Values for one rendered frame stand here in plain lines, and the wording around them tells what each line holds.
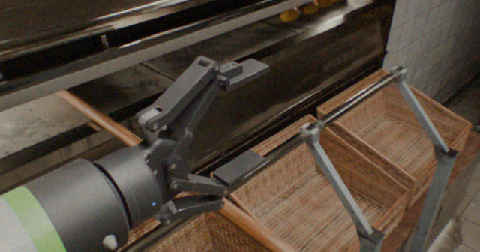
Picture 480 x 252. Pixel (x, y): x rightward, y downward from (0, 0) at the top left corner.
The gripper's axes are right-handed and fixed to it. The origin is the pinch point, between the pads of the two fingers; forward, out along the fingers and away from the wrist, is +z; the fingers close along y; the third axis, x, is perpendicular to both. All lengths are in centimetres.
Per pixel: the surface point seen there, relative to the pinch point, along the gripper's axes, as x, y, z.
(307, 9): -71, 27, 110
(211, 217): -47, 75, 31
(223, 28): -40, 7, 33
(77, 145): -55, 31, -2
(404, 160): -21, 89, 125
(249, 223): -5.7, 27.8, 5.7
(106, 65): -40.5, 6.9, 1.8
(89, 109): -62, 27, 5
